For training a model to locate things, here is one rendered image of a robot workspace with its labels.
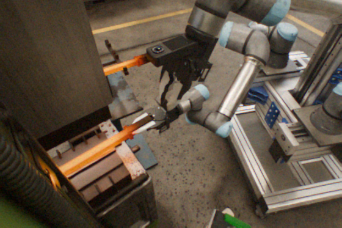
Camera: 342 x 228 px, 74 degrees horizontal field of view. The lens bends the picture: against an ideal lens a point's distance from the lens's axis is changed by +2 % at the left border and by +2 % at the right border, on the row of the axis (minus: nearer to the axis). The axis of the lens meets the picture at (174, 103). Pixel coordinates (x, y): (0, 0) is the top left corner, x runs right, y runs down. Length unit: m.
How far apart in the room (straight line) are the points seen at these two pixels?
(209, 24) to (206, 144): 1.59
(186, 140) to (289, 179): 0.83
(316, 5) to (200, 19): 0.37
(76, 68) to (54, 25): 0.07
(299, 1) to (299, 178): 1.30
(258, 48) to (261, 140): 1.01
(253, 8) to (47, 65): 0.40
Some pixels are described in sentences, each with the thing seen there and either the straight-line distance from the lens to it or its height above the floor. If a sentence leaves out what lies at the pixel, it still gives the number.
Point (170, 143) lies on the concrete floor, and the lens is 1.99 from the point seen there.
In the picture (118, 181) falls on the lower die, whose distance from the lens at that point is 0.78.
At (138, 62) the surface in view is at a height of 0.99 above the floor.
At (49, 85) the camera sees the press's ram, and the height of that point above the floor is 1.46.
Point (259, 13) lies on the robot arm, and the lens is 0.54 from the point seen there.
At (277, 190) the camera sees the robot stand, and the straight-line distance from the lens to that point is 1.72.
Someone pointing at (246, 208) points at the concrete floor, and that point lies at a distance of 1.83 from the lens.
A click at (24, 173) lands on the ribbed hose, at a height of 1.53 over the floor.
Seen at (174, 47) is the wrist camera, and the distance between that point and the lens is 0.48.
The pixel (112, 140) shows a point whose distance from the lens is 0.81.
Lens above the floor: 1.68
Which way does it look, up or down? 47 degrees down
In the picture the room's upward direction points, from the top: straight up
